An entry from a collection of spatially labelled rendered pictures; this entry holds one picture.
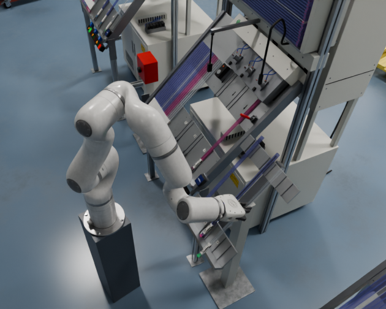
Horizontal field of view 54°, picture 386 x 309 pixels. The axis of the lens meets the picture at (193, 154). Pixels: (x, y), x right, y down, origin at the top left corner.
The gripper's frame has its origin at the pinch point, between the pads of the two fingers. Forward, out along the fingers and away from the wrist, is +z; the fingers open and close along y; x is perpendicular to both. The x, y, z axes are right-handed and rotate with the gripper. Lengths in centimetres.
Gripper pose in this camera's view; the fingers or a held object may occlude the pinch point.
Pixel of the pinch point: (244, 208)
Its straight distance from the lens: 148.1
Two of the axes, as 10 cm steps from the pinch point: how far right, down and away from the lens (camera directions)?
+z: 7.4, 0.7, 6.7
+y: -4.7, -6.6, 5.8
